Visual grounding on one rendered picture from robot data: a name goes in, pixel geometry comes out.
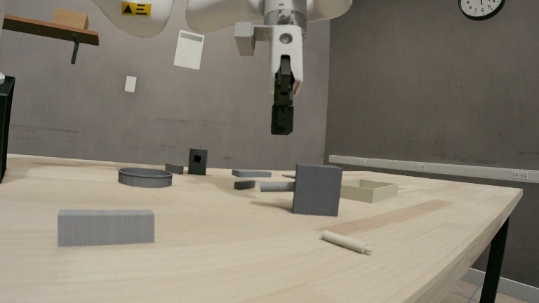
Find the cream cylindrical pin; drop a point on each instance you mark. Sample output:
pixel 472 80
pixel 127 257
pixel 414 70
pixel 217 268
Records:
pixel 346 242

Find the grey cylinder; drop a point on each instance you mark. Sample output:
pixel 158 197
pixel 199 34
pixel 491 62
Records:
pixel 277 186

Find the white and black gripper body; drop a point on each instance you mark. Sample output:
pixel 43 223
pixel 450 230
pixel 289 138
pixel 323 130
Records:
pixel 285 40

